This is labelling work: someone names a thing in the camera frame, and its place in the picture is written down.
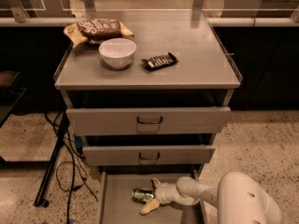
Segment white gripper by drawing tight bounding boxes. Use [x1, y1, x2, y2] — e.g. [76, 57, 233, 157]
[140, 177, 180, 216]

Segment green soda can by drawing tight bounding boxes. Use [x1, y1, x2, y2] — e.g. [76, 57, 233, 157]
[132, 189, 154, 204]

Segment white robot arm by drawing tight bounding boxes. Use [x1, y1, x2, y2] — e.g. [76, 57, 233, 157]
[140, 172, 282, 224]

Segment grey open bottom drawer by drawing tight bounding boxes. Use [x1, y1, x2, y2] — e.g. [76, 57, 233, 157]
[95, 171, 207, 224]

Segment grey middle drawer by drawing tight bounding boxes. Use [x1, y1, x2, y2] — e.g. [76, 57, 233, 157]
[83, 145, 216, 166]

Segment grey metal drawer cabinet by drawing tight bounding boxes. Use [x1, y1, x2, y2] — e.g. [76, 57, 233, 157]
[55, 10, 241, 175]

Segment grey top drawer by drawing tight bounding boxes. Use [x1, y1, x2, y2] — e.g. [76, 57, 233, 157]
[66, 107, 230, 135]

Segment black candy bar wrapper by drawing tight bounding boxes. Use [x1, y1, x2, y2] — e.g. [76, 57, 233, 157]
[141, 52, 178, 71]

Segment white ceramic bowl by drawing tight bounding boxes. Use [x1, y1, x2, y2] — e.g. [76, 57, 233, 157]
[98, 38, 136, 69]

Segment brown chip bag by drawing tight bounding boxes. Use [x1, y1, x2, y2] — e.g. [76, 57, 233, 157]
[64, 19, 134, 48]

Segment black side table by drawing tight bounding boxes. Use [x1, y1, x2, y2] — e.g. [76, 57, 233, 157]
[0, 71, 69, 207]

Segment black floor cables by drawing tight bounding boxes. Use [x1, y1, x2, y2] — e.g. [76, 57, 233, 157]
[43, 110, 100, 224]

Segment white horizontal rail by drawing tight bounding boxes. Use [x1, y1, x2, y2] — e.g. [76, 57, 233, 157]
[0, 18, 299, 27]

